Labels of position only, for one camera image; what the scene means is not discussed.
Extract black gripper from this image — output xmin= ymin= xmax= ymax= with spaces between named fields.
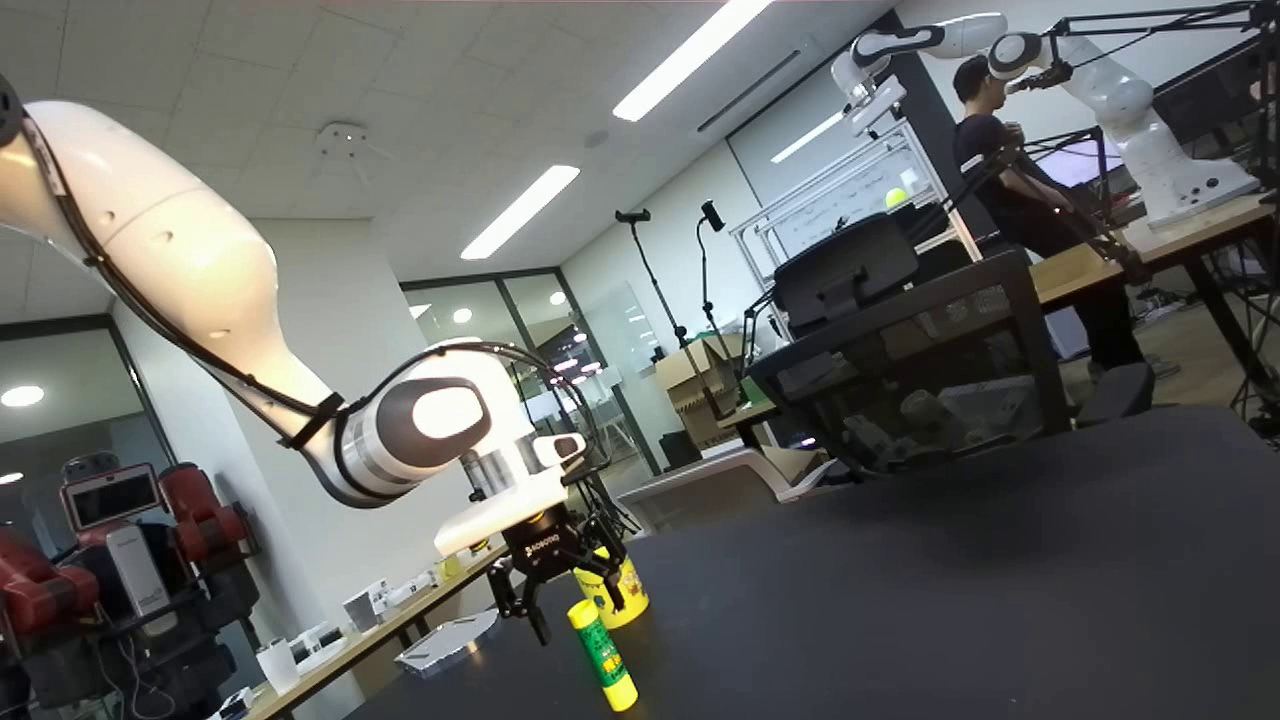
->
xmin=484 ymin=508 xmax=632 ymax=652

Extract yellow green glue stick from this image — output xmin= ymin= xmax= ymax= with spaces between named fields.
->
xmin=566 ymin=597 xmax=644 ymax=717

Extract yellow mug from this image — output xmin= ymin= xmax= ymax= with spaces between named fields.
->
xmin=569 ymin=539 xmax=656 ymax=633

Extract white paper sheet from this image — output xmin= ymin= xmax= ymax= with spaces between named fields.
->
xmin=391 ymin=606 xmax=506 ymax=675

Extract long wooden side table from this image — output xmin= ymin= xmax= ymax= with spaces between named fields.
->
xmin=240 ymin=546 xmax=518 ymax=720

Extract small cardboard box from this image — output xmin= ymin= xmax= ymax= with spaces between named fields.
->
xmin=648 ymin=337 xmax=751 ymax=451

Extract black tripod stand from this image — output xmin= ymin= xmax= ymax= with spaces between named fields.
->
xmin=614 ymin=203 xmax=714 ymax=391
xmin=688 ymin=198 xmax=751 ymax=367

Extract red Baxter robot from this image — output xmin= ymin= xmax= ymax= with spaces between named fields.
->
xmin=0 ymin=458 xmax=262 ymax=652

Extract long ceiling light panel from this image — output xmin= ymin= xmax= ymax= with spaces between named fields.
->
xmin=607 ymin=0 xmax=782 ymax=129
xmin=455 ymin=159 xmax=583 ymax=266

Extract ceiling smoke detector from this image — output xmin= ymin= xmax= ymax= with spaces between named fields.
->
xmin=317 ymin=115 xmax=371 ymax=158

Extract person in black shirt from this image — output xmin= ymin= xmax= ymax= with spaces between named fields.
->
xmin=949 ymin=53 xmax=1160 ymax=382

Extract wooden desk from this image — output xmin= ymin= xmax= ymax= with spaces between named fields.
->
xmin=1024 ymin=198 xmax=1280 ymax=313

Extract white wrist camera mount plate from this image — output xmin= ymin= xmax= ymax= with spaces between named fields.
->
xmin=429 ymin=468 xmax=574 ymax=559

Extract black frame table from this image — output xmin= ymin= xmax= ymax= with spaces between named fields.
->
xmin=739 ymin=246 xmax=1073 ymax=472

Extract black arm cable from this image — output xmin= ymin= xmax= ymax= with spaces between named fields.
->
xmin=14 ymin=109 xmax=591 ymax=459

